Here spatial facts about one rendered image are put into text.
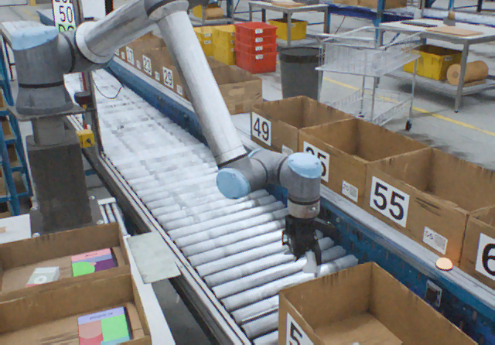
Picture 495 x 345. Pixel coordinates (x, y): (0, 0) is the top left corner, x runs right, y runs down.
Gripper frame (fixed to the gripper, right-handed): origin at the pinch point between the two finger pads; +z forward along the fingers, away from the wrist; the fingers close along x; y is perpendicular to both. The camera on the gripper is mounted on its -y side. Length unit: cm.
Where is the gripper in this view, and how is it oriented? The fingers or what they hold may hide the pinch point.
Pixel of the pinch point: (307, 268)
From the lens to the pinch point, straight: 160.8
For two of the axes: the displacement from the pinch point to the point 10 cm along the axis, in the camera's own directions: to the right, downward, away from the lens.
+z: 0.2, 9.2, 4.0
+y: -8.8, 2.0, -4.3
